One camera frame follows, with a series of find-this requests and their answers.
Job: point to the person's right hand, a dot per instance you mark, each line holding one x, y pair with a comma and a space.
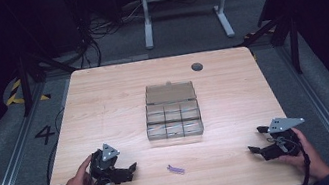
310, 159

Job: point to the clear plastic compartment box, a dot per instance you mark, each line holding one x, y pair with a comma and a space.
173, 114

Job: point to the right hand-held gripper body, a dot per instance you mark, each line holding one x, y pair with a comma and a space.
287, 143

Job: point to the yellow black hazard tape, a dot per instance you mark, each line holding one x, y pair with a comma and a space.
14, 97

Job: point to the grey round table grommet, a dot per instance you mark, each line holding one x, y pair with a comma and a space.
197, 66

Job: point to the small purple clip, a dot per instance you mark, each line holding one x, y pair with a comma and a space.
176, 169

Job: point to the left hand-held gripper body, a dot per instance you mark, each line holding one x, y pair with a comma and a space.
101, 165

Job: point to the black metal stand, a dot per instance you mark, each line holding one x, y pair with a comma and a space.
25, 82
291, 37

